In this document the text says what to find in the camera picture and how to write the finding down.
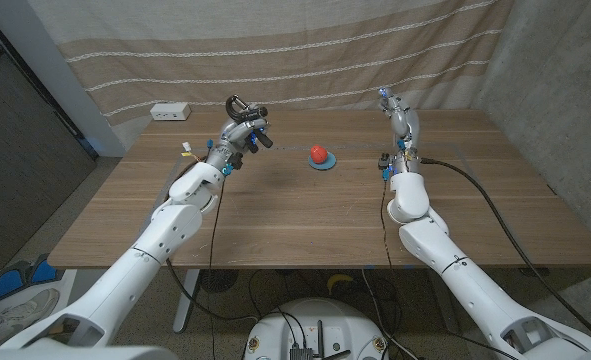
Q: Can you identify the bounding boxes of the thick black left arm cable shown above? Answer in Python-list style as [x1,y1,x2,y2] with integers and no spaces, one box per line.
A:
[164,159,261,321]

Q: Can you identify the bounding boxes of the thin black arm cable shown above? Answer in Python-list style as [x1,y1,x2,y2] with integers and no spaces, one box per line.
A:
[378,177,521,360]
[207,174,226,360]

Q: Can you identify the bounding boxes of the beige striped backdrop cloth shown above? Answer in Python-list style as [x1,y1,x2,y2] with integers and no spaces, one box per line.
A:
[27,0,516,151]

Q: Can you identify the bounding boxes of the round black floor fan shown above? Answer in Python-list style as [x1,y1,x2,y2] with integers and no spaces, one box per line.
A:
[200,268,240,294]

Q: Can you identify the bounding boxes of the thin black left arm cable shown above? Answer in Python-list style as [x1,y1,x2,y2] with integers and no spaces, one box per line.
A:
[207,174,226,360]

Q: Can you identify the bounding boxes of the white robot torso base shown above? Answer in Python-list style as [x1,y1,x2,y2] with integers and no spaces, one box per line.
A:
[243,297,389,360]

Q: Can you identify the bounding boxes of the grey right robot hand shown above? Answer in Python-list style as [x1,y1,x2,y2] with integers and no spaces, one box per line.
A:
[377,87,421,174]

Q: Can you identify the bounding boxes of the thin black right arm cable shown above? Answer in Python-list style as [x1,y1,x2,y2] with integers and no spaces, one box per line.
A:
[378,177,521,360]

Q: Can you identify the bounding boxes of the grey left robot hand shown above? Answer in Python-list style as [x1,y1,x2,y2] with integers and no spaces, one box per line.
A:
[204,117,275,175]

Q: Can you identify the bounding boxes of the white robot chest edge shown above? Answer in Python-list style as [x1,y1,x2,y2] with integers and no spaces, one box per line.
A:
[0,344,177,360]

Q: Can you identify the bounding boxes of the white table leg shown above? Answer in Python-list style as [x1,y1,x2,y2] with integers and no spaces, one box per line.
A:
[172,268,202,334]

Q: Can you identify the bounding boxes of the dark grey door panel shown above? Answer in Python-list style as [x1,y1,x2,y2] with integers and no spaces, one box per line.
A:
[0,9,99,274]

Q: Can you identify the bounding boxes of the black hand grip exerciser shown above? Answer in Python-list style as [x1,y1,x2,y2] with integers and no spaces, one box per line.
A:
[224,94,275,154]

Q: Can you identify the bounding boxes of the yellow banana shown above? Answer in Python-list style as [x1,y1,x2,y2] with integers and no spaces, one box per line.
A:
[326,273,355,295]

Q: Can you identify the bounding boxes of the blue black slipper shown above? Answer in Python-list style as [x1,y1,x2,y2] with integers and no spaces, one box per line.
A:
[0,259,32,303]
[28,253,66,286]

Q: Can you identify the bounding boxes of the white sneaker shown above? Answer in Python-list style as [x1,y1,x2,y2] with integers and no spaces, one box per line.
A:
[0,288,61,331]

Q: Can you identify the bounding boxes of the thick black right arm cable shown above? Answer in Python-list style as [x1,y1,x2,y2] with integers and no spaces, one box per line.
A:
[419,157,591,346]

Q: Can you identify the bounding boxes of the white power strip box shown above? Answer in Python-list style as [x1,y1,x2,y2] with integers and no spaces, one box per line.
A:
[149,102,192,122]

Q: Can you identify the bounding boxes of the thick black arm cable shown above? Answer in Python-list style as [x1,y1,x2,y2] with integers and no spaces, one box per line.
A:
[419,157,591,346]
[164,159,261,321]

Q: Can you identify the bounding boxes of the blue round coaster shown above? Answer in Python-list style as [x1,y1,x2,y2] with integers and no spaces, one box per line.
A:
[308,152,338,172]

